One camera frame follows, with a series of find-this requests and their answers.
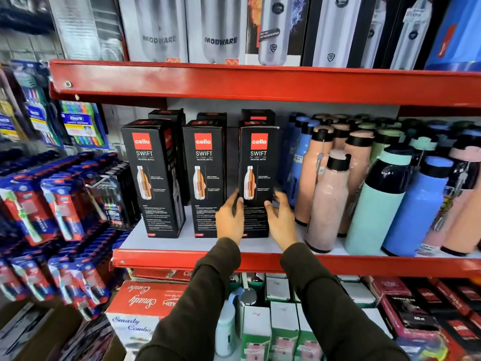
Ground person's right hand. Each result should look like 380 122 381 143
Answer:
264 190 298 252

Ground person's left hand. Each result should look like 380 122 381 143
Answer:
215 190 246 245

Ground black bottle carton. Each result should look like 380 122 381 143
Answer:
239 120 281 239

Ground person's left forearm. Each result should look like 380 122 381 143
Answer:
135 238 242 361

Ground person's right forearm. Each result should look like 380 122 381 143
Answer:
280 242 410 361

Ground steel flask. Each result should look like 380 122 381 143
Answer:
237 287 261 337

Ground group of black bottle boxes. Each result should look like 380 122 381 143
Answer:
121 108 277 239

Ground flat red box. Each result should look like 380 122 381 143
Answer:
131 268 193 283

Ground red metal shelf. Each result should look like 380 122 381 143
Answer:
49 59 481 109
111 207 481 279

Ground group of green-white boxes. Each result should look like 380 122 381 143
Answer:
227 273 393 361

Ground group of pastel insulated bottles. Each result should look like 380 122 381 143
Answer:
278 113 481 257

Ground white plastic bottle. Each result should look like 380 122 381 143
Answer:
215 287 246 358

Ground black toothbrush pack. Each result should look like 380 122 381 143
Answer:
87 161 141 232

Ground red and white combo box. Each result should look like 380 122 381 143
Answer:
105 280 188 354

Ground multicolour toothbrush pack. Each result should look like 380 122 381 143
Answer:
60 101 110 150

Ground flame print bottle box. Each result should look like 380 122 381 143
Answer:
245 0 312 67

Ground white steel bottle box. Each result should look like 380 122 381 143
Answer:
185 0 249 65
117 0 189 63

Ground rack of red-blue toothbrush packs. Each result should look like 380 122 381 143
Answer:
0 148 132 322

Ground black steel bottle box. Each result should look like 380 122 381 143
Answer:
302 0 382 69
360 0 453 70

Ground group of red-black boxes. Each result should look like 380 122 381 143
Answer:
364 275 481 361

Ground pile of dark packets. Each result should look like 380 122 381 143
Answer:
0 301 115 361

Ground hanging blue toothbrush packs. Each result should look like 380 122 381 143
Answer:
0 60 64 148

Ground clear plastic bottle box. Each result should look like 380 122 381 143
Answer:
47 0 126 62

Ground blue bottle box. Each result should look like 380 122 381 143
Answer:
424 0 481 72

